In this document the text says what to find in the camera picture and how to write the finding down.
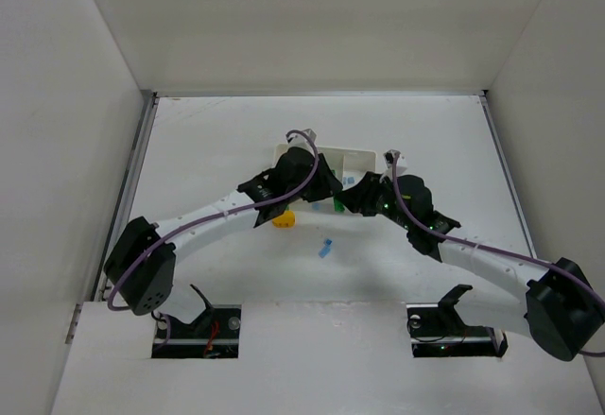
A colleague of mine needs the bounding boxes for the yellow green lego cluster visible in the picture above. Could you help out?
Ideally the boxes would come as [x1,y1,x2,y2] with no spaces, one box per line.
[334,199,345,213]

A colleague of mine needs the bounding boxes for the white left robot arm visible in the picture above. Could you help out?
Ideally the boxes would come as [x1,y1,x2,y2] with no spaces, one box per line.
[104,147,342,324]

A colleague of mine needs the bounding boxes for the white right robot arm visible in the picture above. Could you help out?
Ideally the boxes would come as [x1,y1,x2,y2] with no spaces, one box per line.
[337,173,604,361]

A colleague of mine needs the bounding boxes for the white three-compartment container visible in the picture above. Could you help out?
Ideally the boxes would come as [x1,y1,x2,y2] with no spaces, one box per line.
[290,147,376,215]

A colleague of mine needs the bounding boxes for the yellow rounded lego brick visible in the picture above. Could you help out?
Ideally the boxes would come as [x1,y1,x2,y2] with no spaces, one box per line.
[272,210,296,229]

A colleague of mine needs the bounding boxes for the small blue lego pair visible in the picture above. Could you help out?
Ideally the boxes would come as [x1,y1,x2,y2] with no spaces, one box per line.
[319,239,332,258]

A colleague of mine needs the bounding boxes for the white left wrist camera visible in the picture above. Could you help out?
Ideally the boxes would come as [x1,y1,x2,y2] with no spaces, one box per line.
[286,129,317,147]

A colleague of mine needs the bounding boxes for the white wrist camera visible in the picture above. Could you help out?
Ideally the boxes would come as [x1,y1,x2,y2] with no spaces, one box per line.
[286,129,317,147]
[382,149,407,178]

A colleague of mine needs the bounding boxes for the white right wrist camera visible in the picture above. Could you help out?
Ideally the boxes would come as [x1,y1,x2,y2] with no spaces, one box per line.
[382,149,407,178]

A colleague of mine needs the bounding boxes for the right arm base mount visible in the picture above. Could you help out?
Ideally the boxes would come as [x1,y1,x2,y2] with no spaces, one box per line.
[406,285,509,358]

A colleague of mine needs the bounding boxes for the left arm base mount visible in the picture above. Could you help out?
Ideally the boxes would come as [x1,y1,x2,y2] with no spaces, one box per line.
[151,284,242,360]

